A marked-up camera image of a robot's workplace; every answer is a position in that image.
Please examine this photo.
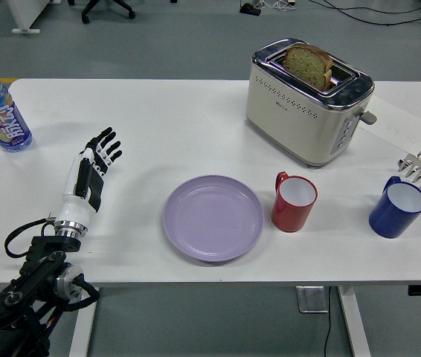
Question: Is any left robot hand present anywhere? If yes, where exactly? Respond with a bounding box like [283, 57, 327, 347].
[53, 126, 123, 225]

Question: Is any blue-labelled drink bottle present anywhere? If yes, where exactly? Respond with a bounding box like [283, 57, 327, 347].
[0, 61, 33, 153]

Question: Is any white floor cable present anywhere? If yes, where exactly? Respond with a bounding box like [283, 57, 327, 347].
[260, 0, 298, 10]

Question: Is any black office chair base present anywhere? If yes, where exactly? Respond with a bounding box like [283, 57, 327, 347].
[69, 0, 136, 25]

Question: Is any white paper sheet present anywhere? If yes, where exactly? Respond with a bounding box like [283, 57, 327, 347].
[359, 93, 421, 157]

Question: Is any white table leg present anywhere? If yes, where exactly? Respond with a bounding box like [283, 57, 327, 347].
[335, 286, 371, 357]
[68, 286, 100, 357]

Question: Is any red mug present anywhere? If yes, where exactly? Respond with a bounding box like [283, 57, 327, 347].
[271, 171, 318, 234]

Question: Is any silver under-table bracket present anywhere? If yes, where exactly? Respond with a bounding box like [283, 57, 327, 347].
[295, 286, 330, 314]

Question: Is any black hanging power cable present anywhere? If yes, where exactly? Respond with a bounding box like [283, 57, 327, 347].
[321, 286, 335, 357]

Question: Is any large brown bread slice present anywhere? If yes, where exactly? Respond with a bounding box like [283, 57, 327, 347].
[283, 42, 334, 91]

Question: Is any purple plate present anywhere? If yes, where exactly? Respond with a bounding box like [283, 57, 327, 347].
[163, 174, 265, 264]

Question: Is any white desk leg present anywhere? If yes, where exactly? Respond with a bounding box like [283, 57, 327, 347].
[4, 0, 54, 35]

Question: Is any black floor cable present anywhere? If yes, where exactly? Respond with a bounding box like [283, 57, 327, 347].
[321, 0, 421, 28]

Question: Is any blue mug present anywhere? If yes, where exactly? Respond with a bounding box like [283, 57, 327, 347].
[368, 176, 421, 239]

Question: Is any black floor device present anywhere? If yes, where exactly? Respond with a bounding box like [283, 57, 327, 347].
[239, 2, 262, 16]

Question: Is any cream and chrome toaster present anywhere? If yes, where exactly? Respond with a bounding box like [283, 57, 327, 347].
[245, 36, 378, 169]

